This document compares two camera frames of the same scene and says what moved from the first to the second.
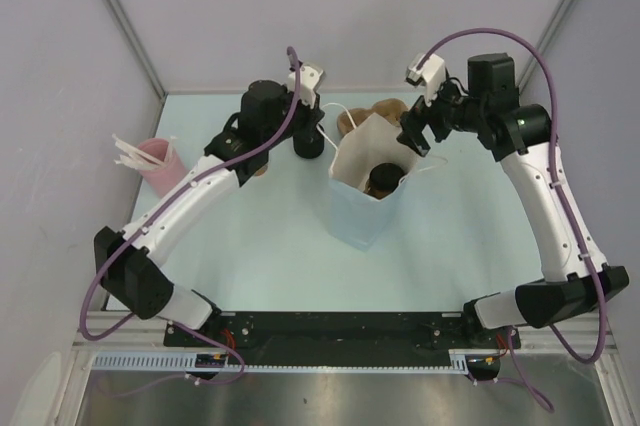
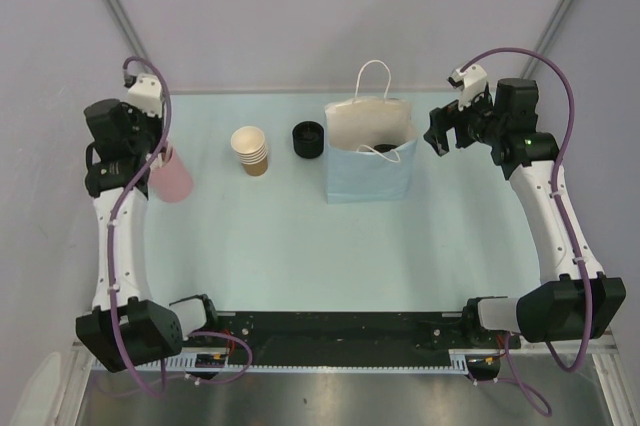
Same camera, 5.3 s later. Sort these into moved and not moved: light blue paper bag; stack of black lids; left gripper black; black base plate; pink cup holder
Moved: light blue paper bag; left gripper black
Not moved: stack of black lids; pink cup holder; black base plate
